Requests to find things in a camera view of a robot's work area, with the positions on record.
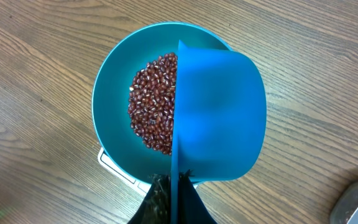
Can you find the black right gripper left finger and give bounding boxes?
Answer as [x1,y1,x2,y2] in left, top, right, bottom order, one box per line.
[128,174,171,224]

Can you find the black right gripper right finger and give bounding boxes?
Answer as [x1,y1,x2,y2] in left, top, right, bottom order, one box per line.
[178,170,217,224]

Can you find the red beans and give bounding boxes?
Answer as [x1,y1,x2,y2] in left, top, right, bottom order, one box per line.
[127,52,178,156]

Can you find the blue measuring scoop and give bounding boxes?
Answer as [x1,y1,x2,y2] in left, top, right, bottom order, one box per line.
[171,41,267,223]

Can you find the white digital kitchen scale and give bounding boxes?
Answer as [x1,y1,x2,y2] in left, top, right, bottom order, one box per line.
[97,147,198,197]

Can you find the teal bowl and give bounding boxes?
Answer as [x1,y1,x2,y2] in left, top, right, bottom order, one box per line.
[92,22,231,184]

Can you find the clear plastic container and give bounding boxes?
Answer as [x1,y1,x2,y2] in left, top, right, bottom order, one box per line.
[329,182,358,224]

